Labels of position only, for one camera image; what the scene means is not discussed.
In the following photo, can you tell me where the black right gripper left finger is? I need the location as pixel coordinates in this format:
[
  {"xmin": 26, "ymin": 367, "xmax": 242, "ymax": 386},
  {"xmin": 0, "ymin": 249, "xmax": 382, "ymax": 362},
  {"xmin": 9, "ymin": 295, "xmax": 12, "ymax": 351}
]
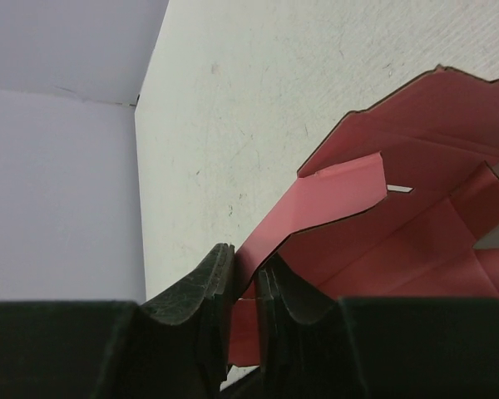
[{"xmin": 0, "ymin": 244, "xmax": 235, "ymax": 398}]

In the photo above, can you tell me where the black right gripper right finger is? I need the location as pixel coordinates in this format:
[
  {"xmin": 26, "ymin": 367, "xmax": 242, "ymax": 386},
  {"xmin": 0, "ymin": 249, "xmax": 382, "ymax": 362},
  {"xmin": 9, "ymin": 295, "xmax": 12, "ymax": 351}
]
[{"xmin": 257, "ymin": 253, "xmax": 499, "ymax": 399}]

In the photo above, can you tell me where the pink paper box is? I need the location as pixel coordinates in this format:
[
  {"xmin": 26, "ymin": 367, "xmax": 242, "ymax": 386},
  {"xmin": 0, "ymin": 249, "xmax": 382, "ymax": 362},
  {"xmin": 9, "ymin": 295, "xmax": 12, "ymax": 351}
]
[{"xmin": 229, "ymin": 66, "xmax": 499, "ymax": 367}]

